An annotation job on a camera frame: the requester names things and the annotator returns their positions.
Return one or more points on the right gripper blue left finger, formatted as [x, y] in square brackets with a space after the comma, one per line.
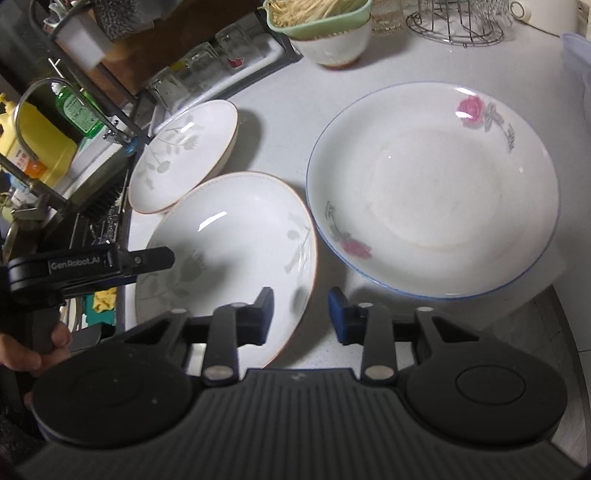
[254, 319]

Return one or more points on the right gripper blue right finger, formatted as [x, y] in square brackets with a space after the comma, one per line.
[348, 319]

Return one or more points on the white leaf plate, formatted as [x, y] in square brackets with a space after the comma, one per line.
[189, 150]
[231, 237]

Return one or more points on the white plate pink rose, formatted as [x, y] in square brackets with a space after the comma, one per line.
[434, 190]

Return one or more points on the person's left hand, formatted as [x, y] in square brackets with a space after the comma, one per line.
[27, 351]

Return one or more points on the yellow dish cloth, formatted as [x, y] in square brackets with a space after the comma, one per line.
[104, 300]

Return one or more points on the yellow detergent jug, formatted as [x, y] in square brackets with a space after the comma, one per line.
[54, 150]

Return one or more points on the chrome small faucet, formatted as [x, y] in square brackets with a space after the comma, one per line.
[45, 103]

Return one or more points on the green dish soap bottle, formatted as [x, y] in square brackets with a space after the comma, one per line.
[80, 116]

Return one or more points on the upturned glass left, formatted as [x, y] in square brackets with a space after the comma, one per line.
[168, 89]

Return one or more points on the wooden cutting board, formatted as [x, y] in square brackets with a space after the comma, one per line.
[138, 57]

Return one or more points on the upturned glass middle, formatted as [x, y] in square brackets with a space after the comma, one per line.
[202, 68]

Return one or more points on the upturned glass red print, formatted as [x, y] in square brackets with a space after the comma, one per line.
[239, 50]

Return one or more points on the green colander basket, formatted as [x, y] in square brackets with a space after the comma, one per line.
[322, 28]

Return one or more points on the plastic jar red lid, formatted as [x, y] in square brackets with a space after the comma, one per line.
[387, 16]

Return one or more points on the dried noodles bundle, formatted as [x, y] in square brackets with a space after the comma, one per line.
[299, 12]

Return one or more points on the white electric cooking pot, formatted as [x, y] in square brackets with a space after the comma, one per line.
[554, 17]

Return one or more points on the wire glass holder rack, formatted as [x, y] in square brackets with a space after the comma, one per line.
[461, 22]

